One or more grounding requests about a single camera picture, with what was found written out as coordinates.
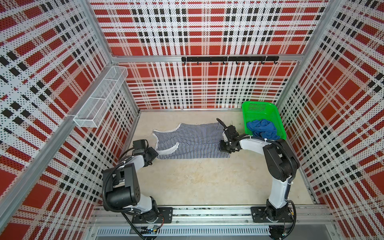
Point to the blue white striped tank top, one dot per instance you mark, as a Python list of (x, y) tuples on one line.
[(188, 142)]

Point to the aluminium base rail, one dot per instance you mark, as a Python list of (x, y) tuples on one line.
[(234, 222)]

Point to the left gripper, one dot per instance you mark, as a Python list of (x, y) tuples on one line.
[(153, 153)]

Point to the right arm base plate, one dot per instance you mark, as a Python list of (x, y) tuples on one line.
[(265, 214)]

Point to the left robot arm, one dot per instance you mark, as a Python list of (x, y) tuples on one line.
[(121, 191)]

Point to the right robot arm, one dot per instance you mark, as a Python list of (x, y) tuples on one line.
[(281, 162)]

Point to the black hook rail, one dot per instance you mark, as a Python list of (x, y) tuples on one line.
[(261, 59)]

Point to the white wire mesh shelf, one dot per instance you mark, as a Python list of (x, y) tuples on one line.
[(102, 96)]

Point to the green plastic basket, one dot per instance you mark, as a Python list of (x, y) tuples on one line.
[(263, 111)]

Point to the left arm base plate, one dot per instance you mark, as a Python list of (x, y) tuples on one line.
[(165, 214)]

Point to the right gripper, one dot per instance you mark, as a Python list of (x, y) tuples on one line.
[(222, 146)]

